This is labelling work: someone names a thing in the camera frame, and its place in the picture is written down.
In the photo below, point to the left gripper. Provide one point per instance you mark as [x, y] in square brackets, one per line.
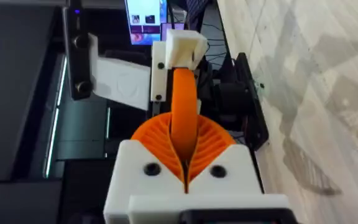
[123, 84]

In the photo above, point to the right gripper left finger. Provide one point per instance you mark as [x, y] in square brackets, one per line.
[135, 183]

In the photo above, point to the black left wrist plate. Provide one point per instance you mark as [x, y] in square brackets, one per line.
[78, 62]

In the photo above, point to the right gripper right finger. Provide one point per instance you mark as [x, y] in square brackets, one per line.
[228, 180]

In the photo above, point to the computer monitor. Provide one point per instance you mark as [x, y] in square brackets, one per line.
[145, 18]

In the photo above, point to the orange ribbed wedge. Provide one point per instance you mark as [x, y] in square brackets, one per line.
[183, 109]

